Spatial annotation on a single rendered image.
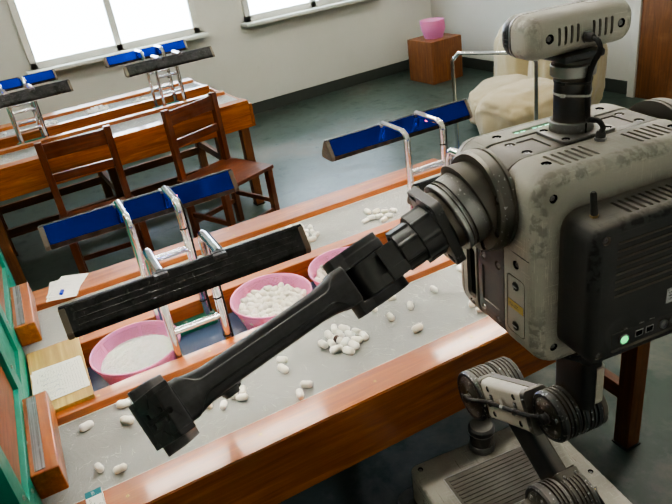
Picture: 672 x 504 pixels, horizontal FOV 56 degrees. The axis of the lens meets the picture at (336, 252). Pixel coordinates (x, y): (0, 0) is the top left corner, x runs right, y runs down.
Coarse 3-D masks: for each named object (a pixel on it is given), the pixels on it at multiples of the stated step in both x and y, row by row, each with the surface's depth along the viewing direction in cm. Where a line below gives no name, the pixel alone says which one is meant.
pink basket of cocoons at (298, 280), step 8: (256, 280) 215; (264, 280) 215; (280, 280) 216; (288, 280) 215; (296, 280) 213; (304, 280) 210; (240, 288) 211; (256, 288) 215; (304, 288) 210; (232, 296) 206; (240, 296) 210; (232, 304) 203; (248, 320) 196; (256, 320) 194; (264, 320) 194; (248, 328) 202
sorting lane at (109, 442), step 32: (416, 288) 201; (448, 288) 198; (352, 320) 190; (384, 320) 188; (416, 320) 186; (448, 320) 183; (288, 352) 180; (320, 352) 178; (384, 352) 174; (256, 384) 170; (288, 384) 168; (320, 384) 166; (96, 416) 167; (224, 416) 160; (256, 416) 159; (64, 448) 158; (96, 448) 157; (128, 448) 155; (192, 448) 152; (96, 480) 147
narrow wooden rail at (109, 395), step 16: (416, 272) 204; (432, 272) 207; (240, 336) 186; (208, 352) 181; (160, 368) 178; (176, 368) 177; (192, 368) 178; (112, 384) 174; (128, 384) 173; (96, 400) 169; (112, 400) 170; (64, 416) 166; (80, 416) 168
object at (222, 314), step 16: (208, 240) 163; (144, 256) 163; (224, 256) 158; (160, 272) 153; (224, 304) 183; (208, 320) 182; (224, 320) 184; (176, 336) 179; (224, 336) 187; (176, 352) 181
